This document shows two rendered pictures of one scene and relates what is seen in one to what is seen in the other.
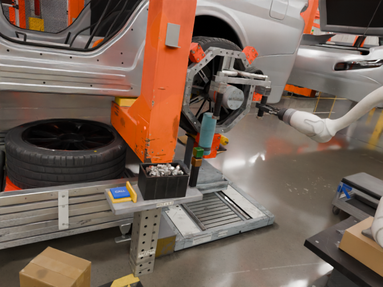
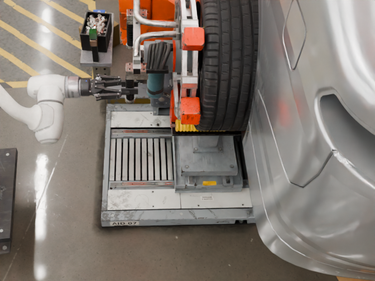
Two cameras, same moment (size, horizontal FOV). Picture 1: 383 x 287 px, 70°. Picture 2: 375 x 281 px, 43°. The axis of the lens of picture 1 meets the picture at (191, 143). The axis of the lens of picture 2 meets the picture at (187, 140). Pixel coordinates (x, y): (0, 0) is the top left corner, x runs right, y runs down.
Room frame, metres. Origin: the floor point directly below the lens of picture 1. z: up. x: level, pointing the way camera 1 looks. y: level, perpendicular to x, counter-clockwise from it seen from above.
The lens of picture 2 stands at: (2.47, -1.53, 2.31)
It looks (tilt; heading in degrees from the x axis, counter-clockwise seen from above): 53 degrees down; 114
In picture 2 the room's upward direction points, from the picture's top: 7 degrees clockwise
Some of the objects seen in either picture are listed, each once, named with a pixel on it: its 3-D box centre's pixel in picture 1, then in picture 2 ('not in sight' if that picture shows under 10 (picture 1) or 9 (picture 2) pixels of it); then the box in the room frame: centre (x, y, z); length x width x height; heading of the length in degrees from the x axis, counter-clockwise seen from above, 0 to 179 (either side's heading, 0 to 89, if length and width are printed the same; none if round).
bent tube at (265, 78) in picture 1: (249, 69); (157, 39); (1.74, -0.27, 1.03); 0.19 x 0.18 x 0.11; 33
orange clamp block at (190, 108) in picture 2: (254, 94); (190, 110); (1.96, -0.38, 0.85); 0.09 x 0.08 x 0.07; 123
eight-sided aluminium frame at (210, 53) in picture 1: (219, 93); (183, 56); (1.79, -0.12, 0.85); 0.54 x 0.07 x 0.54; 123
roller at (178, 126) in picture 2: (215, 135); (201, 125); (1.94, -0.17, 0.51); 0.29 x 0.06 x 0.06; 33
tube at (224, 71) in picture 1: (223, 65); (156, 8); (1.63, -0.11, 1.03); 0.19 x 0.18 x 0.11; 33
